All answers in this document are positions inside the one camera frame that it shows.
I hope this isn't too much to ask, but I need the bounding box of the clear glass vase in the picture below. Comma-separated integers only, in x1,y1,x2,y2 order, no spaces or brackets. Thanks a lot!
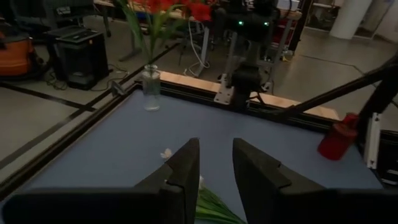
141,64,162,112

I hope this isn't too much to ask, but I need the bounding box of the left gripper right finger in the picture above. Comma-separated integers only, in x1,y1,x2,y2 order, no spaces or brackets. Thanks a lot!
232,138,398,224

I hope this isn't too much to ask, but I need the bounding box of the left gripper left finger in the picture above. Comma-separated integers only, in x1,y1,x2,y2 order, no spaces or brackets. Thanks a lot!
0,138,201,224

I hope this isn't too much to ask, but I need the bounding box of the white artificial flower bunch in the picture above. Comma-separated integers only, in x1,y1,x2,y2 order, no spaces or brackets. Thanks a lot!
160,147,246,224

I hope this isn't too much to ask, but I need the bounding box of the orange vacuum cleaner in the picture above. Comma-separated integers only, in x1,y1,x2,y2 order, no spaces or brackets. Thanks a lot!
0,32,40,78

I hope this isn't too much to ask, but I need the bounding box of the red vase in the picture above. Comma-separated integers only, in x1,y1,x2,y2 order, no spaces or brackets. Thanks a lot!
317,112,360,162

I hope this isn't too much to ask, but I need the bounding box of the wooden desk with white legs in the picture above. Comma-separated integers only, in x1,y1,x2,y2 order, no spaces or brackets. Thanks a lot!
93,0,304,78

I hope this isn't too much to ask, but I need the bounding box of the black box machine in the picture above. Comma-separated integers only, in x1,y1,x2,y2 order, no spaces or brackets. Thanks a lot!
45,26,110,91

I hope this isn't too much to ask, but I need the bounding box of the red artificial flower bunch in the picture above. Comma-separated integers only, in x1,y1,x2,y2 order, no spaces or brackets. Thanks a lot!
116,0,218,68

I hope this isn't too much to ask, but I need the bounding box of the white round pillar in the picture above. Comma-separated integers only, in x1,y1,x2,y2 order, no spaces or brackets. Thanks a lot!
329,0,374,40

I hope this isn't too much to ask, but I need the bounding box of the black aluminium table frame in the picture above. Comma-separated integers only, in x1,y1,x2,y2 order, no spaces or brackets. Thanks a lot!
0,65,398,200

